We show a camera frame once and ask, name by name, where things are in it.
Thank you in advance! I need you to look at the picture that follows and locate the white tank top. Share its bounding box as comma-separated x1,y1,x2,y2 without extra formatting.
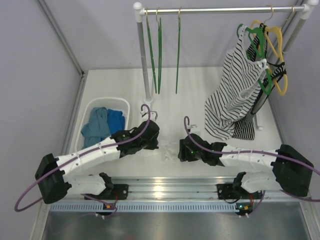
143,141,180,163

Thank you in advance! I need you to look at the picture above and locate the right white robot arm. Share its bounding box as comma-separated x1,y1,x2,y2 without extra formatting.
178,133,314,199

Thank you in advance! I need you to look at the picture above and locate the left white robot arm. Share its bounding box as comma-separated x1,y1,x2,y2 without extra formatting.
35,120,160,204

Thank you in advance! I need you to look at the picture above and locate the striped tank top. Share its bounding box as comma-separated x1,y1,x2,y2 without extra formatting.
204,25,267,141

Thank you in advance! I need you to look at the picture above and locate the green hanger with striped top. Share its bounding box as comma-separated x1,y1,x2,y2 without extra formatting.
244,23,272,96

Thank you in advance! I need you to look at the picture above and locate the yellow hanger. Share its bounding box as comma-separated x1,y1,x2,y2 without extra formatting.
250,5,288,96

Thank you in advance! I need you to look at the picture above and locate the dark blue garment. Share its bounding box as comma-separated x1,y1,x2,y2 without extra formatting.
99,107,126,140

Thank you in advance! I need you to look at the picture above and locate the light blue garment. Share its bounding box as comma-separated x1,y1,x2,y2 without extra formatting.
80,107,104,149

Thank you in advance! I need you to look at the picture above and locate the white plastic laundry basket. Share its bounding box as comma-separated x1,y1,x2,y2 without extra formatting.
74,97,130,152

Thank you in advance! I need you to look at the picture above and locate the dark striped garment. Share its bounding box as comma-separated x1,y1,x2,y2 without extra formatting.
233,32,287,140

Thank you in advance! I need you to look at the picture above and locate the white clothes rack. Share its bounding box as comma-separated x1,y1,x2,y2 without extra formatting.
133,0,320,130

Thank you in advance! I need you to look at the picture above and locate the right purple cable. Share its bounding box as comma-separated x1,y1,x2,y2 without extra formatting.
183,115,320,218

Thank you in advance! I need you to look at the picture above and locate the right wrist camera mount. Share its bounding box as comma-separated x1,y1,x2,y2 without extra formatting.
188,124,201,135

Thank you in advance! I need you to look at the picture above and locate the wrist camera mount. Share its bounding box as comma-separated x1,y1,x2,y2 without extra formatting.
188,124,201,135
139,110,158,123

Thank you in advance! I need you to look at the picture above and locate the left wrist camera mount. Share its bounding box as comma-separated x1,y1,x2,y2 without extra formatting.
139,110,158,123

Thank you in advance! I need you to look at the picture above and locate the aluminium mounting rail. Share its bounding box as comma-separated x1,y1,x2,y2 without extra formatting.
41,176,311,213

